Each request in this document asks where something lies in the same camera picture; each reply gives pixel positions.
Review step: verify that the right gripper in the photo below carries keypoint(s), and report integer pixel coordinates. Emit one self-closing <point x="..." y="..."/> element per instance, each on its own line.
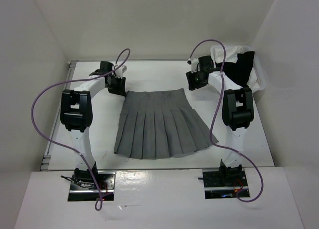
<point x="192" y="84"/>

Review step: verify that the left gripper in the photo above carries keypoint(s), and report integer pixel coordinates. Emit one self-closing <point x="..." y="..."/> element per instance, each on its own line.
<point x="121" y="91"/>

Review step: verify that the grey pleated skirt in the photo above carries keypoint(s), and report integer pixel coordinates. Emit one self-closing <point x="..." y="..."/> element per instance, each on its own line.
<point x="160" y="125"/>

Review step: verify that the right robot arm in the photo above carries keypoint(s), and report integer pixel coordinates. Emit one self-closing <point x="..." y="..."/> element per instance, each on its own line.
<point x="237" y="112"/>

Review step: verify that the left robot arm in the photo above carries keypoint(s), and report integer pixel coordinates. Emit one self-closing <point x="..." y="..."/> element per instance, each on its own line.
<point x="76" y="114"/>

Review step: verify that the white skirt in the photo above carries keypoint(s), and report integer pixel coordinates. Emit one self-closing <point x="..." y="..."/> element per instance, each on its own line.
<point x="242" y="65"/>

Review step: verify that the black skirt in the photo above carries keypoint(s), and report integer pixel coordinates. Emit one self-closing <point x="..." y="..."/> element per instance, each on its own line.
<point x="238" y="66"/>

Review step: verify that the white plastic basket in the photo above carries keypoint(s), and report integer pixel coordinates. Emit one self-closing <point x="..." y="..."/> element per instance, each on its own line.
<point x="257" y="81"/>

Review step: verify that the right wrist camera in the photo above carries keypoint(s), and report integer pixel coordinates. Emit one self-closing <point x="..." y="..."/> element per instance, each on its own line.
<point x="194" y="63"/>

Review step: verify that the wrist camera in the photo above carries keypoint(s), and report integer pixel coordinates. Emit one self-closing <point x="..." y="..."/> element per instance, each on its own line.
<point x="120" y="71"/>
<point x="194" y="63"/>

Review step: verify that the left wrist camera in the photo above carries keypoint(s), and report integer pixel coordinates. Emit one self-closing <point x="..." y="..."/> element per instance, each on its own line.
<point x="120" y="71"/>

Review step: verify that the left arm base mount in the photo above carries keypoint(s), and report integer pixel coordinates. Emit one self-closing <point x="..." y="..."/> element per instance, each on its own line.
<point x="82" y="190"/>

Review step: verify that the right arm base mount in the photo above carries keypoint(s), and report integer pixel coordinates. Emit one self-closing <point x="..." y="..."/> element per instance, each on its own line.
<point x="216" y="188"/>

